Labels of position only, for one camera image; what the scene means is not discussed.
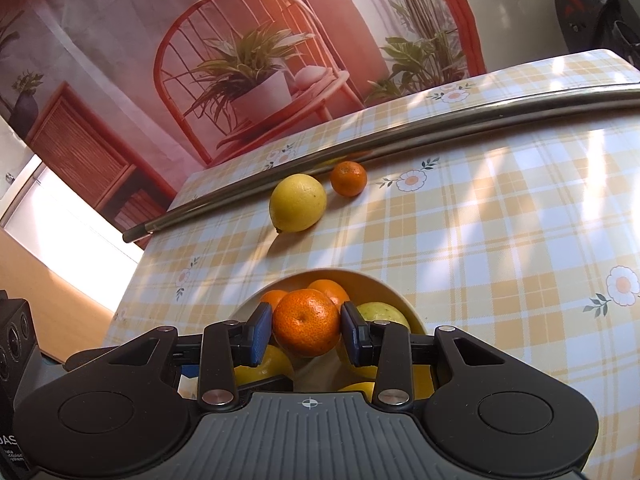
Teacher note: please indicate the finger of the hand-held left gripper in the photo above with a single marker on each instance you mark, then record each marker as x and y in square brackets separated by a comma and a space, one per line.
[270, 384]

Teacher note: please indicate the large greenish yellow citrus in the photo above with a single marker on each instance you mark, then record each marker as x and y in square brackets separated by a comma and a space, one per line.
[385, 314]

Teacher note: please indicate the large yellow lemon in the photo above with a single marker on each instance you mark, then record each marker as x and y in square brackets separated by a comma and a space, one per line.
[298, 202]

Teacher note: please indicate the long metal pole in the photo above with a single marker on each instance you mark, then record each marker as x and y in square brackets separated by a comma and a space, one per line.
[550, 101]

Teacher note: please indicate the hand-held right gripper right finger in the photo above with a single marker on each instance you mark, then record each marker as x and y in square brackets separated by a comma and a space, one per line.
[352, 332]

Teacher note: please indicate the white bowl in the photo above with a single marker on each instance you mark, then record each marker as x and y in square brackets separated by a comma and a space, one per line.
[370, 285]

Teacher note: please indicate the black exercise bike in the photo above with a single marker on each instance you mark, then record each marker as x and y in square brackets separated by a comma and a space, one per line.
[585, 0]

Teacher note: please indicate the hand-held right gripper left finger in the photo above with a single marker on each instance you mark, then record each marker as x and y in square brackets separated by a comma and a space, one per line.
[261, 332]

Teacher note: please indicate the yellow checked floral tablecloth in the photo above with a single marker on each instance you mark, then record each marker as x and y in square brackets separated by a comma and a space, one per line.
[500, 235]

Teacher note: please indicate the printed backdrop cloth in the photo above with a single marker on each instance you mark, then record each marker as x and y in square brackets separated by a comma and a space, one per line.
[125, 35]

